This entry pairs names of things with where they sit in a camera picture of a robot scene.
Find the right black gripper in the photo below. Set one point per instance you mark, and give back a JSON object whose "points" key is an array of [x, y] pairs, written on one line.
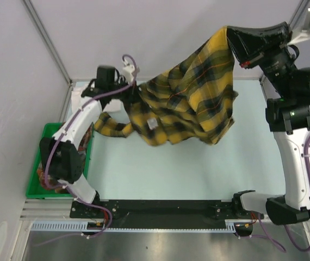
{"points": [[247, 48]]}

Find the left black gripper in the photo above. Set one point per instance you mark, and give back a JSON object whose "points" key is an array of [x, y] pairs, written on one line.
{"points": [[134, 97]]}

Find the yellow plaid long sleeve shirt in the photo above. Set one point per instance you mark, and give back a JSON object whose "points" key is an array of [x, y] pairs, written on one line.
{"points": [[194, 99]]}

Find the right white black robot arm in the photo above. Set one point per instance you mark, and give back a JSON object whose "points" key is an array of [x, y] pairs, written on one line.
{"points": [[288, 117]]}

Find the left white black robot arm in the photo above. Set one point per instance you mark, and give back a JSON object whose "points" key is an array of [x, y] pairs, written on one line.
{"points": [[60, 159]]}

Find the white folded shirt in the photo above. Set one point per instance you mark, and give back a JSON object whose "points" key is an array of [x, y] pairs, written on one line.
{"points": [[112, 106]]}

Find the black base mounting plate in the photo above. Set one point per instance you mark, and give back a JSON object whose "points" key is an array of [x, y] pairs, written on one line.
{"points": [[175, 214]]}

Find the red plaid crumpled shirt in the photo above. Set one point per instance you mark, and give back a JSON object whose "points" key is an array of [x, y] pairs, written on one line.
{"points": [[84, 141]]}

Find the green plastic bin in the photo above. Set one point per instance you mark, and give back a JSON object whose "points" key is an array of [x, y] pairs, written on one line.
{"points": [[35, 168]]}

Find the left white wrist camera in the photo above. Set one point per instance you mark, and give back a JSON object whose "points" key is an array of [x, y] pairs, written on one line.
{"points": [[129, 71]]}

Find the right aluminium corner post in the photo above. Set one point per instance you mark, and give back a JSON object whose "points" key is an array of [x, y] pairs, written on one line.
{"points": [[298, 13]]}

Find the aluminium corner post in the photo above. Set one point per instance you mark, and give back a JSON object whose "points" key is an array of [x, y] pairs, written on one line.
{"points": [[298, 13], [41, 29]]}

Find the left aluminium corner post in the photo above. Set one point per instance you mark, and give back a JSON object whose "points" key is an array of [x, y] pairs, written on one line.
{"points": [[41, 29]]}

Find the aluminium front frame rail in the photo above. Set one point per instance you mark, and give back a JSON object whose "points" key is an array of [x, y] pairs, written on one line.
{"points": [[60, 209]]}

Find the white slotted cable duct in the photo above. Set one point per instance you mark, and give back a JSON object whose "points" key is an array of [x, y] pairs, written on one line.
{"points": [[96, 226]]}

